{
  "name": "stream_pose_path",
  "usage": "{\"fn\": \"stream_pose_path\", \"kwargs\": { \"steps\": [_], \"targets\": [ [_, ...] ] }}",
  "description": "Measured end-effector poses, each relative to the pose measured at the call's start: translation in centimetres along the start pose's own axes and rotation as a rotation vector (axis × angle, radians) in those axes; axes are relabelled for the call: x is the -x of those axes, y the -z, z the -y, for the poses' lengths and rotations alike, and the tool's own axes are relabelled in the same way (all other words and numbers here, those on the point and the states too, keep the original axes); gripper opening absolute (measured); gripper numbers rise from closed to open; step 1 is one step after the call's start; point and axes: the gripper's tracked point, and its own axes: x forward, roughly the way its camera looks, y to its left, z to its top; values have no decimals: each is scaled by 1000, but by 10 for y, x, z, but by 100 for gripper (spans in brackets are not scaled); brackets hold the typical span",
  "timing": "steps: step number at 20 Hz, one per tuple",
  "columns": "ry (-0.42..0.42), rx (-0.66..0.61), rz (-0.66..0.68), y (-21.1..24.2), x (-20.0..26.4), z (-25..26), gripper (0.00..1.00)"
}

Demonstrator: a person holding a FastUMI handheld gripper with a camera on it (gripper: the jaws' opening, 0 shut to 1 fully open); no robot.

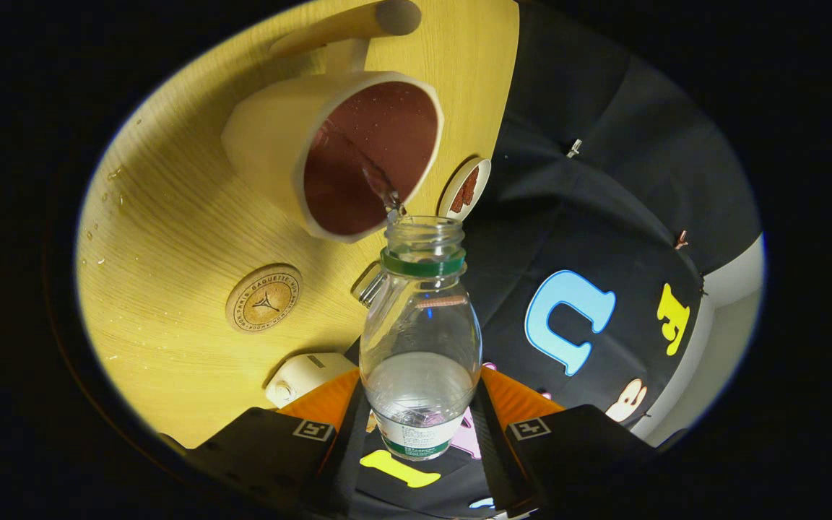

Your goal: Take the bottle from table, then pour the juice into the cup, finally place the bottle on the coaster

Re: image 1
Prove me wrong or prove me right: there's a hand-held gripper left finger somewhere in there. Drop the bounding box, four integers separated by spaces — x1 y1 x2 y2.
185 368 372 518

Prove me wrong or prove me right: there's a metal wire basket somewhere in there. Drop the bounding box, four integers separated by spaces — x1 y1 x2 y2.
351 261 386 308

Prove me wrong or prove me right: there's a white toaster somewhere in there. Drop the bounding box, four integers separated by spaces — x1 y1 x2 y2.
265 352 359 409

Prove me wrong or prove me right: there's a cream cup with brown inside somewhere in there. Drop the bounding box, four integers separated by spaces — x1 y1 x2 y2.
221 0 446 243

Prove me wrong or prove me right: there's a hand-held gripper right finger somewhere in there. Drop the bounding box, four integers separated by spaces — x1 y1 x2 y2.
468 365 659 515

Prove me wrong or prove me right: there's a round cork coaster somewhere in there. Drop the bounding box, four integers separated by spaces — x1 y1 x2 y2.
225 264 303 334

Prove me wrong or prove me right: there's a black backdrop cloth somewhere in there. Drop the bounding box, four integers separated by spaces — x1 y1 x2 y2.
347 0 762 520

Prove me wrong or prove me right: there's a clear plastic juice bottle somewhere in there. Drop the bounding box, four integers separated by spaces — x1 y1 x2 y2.
359 215 484 462

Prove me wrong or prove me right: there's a white round plate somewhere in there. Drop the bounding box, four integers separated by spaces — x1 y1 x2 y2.
438 157 492 221

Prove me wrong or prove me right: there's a wooden table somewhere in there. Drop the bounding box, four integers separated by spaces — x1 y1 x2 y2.
75 0 520 450

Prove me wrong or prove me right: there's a brown sausage piece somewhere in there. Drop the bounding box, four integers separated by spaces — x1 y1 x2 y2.
451 168 480 212

